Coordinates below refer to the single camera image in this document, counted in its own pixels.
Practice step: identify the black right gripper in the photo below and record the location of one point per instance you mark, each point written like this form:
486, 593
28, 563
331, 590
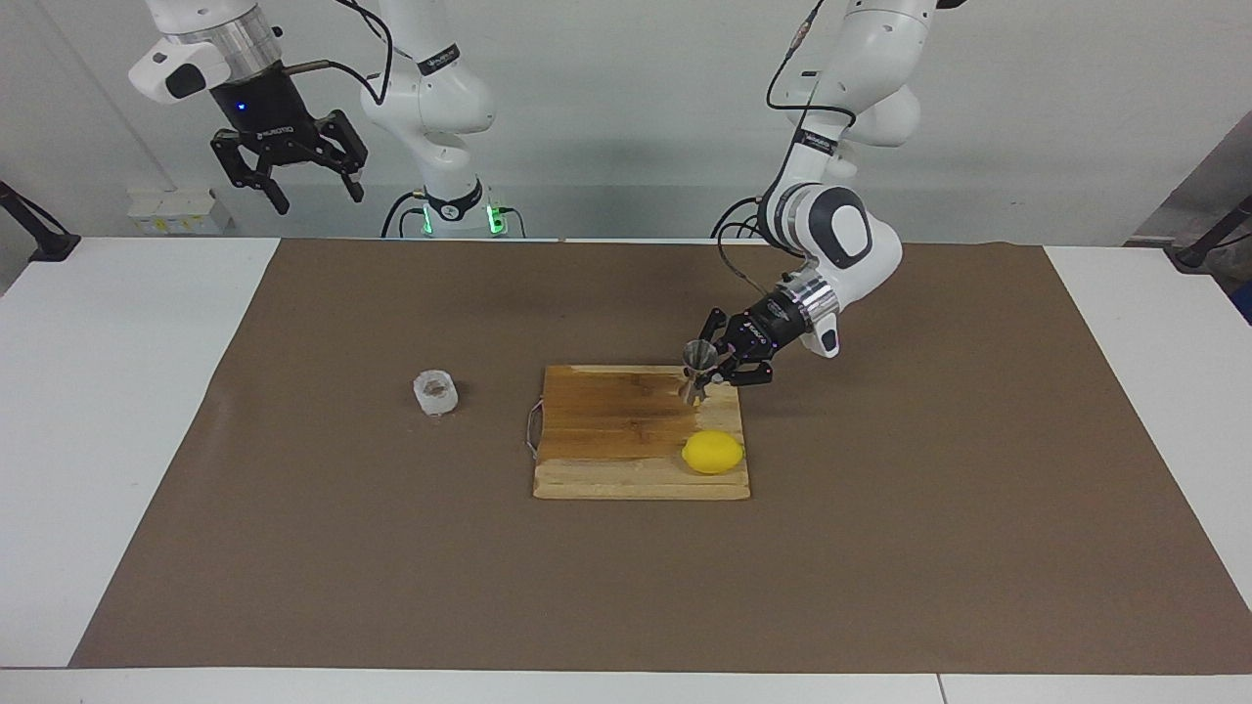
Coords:
269, 117

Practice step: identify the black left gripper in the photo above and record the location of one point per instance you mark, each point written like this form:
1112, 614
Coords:
765, 328

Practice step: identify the steel double jigger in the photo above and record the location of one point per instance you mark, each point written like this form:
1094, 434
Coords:
696, 357

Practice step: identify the clear plastic cup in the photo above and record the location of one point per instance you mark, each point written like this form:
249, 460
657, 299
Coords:
435, 393

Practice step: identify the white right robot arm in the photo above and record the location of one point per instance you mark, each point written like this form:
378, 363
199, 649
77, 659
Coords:
430, 98

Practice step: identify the yellow lemon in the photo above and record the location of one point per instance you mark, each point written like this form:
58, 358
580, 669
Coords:
713, 453

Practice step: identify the white socket boxes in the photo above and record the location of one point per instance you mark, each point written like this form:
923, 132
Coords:
176, 210

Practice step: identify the brown paper table mat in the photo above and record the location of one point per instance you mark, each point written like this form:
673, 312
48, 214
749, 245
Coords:
293, 567

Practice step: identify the blue object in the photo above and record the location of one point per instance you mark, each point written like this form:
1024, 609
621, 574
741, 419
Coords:
1246, 303

